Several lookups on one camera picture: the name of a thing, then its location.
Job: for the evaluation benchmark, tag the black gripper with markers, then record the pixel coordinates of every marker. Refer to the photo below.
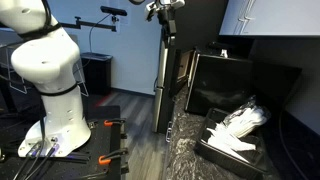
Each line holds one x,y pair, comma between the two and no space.
170,25

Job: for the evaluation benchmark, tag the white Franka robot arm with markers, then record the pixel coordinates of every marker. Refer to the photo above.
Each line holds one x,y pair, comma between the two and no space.
50,60

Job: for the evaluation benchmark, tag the loose white plastic utensil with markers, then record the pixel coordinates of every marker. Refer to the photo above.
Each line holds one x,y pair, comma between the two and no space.
230,150
218,131
238,143

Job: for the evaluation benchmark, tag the black utensil holder tray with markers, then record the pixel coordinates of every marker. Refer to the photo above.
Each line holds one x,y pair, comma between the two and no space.
230,160

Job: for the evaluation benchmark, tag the dark framed panel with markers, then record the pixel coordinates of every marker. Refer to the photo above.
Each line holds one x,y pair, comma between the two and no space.
181,70

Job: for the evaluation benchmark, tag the stainless refrigerator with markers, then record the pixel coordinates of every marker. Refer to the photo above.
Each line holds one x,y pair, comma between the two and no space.
160,100

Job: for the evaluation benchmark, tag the black stainless microwave oven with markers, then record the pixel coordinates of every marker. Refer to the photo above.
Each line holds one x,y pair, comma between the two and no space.
233,83

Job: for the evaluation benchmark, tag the black square trash bin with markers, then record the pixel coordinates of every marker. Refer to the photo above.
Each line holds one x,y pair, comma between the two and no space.
96,73

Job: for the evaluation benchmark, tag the orange black bar clamp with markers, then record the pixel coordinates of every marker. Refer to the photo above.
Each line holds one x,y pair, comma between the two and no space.
111,122
106,159

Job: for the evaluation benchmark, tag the white upper cabinets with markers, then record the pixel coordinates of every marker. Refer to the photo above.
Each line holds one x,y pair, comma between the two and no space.
276,16

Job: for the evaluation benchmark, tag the black perforated robot table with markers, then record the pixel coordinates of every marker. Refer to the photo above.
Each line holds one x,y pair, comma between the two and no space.
100,140

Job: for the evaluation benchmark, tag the black camera on boom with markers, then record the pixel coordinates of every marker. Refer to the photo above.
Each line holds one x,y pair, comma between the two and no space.
113,10

